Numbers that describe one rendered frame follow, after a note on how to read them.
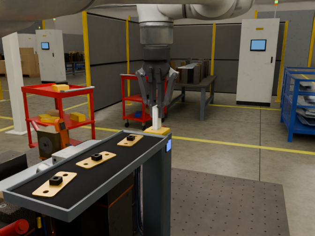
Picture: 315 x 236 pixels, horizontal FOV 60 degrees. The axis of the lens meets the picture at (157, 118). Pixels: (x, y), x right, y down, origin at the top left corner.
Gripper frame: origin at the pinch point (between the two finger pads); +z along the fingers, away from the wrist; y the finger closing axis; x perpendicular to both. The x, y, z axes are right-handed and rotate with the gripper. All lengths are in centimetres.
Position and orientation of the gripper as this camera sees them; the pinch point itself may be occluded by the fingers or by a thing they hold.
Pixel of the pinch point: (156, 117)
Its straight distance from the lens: 79.4
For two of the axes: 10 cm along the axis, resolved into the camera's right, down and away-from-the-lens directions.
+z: 0.0, 9.7, 2.6
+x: -4.2, 2.4, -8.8
